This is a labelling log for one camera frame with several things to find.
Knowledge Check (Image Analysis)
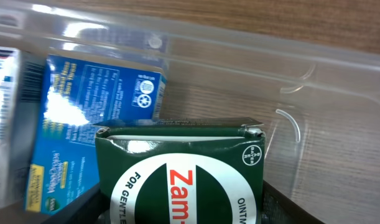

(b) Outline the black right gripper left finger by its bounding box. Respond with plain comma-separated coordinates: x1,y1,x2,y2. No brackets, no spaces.
42,184,109,224

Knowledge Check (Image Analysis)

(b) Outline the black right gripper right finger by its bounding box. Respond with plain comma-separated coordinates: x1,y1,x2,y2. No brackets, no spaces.
261,180,323,224

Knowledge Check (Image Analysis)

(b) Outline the green ointment box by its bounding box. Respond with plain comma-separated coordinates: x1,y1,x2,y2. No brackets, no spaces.
95,118,266,224

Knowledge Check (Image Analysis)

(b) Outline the blue lozenge box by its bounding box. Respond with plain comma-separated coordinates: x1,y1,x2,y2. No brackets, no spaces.
24,53,166,215

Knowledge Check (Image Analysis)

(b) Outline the white medicine box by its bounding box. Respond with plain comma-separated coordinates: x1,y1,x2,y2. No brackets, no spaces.
0,46,45,208

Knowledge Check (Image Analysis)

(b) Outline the clear plastic container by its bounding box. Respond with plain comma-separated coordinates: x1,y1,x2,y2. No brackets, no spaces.
0,1,380,223

